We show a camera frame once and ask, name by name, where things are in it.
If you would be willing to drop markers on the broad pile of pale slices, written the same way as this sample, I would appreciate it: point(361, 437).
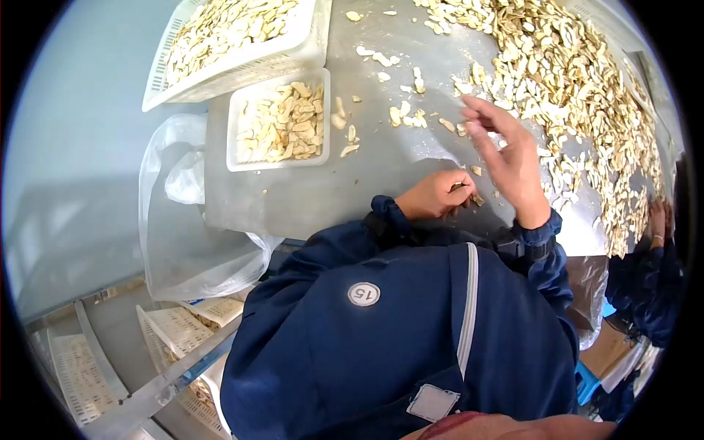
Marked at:
point(577, 82)

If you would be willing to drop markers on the crumpled clear plastic bag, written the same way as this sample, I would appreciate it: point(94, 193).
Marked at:
point(588, 291)

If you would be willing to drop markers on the tan dried slice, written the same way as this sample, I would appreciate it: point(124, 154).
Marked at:
point(456, 187)

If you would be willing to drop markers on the white perforated crate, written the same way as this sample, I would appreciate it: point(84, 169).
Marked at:
point(176, 330)
point(80, 379)
point(217, 309)

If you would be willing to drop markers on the person's left thumb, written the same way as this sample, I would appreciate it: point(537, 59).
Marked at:
point(454, 177)

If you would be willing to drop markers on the person's left hand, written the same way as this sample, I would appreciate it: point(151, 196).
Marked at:
point(432, 195)

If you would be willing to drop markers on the blue plastic stool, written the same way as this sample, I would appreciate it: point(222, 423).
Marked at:
point(586, 383)

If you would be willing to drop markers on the person's left fingers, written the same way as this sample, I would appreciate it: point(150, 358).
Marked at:
point(459, 202)

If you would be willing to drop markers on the small white rectangular tray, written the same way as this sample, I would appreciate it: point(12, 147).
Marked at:
point(231, 137)

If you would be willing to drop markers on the grey metal frame bar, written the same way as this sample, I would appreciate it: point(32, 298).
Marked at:
point(165, 382)

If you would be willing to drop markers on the person's right fingers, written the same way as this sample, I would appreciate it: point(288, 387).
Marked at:
point(484, 118)

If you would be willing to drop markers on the brown cardboard box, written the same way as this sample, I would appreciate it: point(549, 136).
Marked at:
point(605, 346)

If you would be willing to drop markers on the large white slotted basket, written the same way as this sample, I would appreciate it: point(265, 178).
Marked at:
point(258, 69)

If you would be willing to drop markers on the person's body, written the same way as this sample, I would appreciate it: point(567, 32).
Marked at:
point(357, 357)

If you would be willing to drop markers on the person's right hand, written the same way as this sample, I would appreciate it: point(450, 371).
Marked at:
point(514, 159)

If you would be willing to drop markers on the batch of tan sorted slices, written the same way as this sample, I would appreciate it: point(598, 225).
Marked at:
point(280, 126)

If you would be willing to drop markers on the heap of thin pale slices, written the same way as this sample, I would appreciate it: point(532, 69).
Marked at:
point(220, 33)

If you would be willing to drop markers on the scattered loose pale slices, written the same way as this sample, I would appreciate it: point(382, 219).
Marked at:
point(395, 116)

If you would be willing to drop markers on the black wrist band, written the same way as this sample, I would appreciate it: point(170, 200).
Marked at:
point(531, 248)
point(379, 228)

